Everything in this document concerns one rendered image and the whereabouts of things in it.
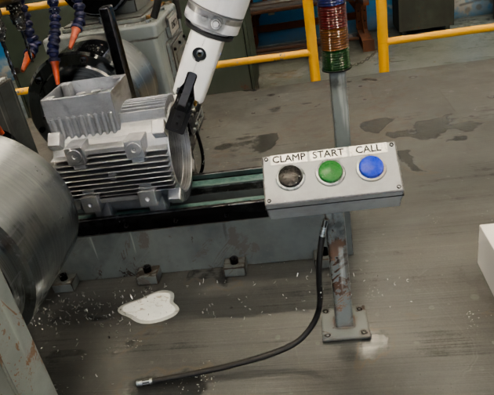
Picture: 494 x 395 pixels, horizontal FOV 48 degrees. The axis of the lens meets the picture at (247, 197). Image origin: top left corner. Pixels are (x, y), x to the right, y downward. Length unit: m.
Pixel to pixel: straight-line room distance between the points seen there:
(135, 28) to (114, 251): 0.58
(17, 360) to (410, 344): 0.51
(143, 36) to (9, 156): 0.69
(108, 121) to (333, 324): 0.48
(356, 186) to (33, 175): 0.42
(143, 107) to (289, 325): 0.42
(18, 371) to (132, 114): 0.46
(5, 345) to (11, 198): 0.18
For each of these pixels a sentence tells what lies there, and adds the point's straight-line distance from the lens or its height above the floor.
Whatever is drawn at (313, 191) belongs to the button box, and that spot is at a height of 1.05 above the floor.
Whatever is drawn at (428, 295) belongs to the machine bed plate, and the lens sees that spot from 0.92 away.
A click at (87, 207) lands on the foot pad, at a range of 0.98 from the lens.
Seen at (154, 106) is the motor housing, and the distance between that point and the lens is 0.94.
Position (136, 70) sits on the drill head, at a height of 1.09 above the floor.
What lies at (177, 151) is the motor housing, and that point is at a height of 0.98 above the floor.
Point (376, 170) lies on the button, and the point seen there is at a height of 1.07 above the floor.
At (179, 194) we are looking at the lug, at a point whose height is 0.96.
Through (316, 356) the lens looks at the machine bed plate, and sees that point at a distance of 0.82.
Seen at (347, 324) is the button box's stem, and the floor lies 0.81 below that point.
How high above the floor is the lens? 1.38
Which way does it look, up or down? 28 degrees down
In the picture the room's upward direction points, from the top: 10 degrees counter-clockwise
